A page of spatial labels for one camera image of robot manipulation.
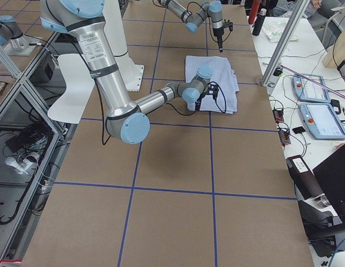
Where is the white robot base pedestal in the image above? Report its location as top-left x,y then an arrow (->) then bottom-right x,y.
103,0 -> 144,92

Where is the teach pendant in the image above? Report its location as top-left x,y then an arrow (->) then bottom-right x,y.
299,102 -> 345,140
292,75 -> 331,103

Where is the black box device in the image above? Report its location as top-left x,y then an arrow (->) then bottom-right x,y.
286,155 -> 323,199

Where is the black water bottle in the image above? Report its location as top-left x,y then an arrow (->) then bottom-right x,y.
252,8 -> 267,36

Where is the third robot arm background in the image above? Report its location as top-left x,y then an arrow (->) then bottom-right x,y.
0,15 -> 42,56

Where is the black laptop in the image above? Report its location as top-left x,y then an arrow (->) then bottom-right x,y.
313,144 -> 345,221

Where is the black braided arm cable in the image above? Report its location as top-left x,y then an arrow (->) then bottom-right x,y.
98,81 -> 228,146
186,1 -> 231,42

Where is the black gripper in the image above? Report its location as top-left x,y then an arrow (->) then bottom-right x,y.
195,83 -> 220,111
212,19 -> 233,53

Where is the upper teach pendant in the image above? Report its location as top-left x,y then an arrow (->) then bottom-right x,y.
292,75 -> 331,103

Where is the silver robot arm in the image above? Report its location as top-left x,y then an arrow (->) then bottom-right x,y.
41,1 -> 213,144
158,0 -> 233,53

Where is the red bottle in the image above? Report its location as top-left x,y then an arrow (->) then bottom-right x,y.
248,0 -> 261,25

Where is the aluminium frame post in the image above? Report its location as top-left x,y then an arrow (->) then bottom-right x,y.
260,0 -> 309,87

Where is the lower teach pendant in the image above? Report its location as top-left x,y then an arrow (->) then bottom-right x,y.
299,102 -> 345,140

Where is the light blue striped shirt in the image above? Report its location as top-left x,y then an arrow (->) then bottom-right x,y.
185,56 -> 239,114

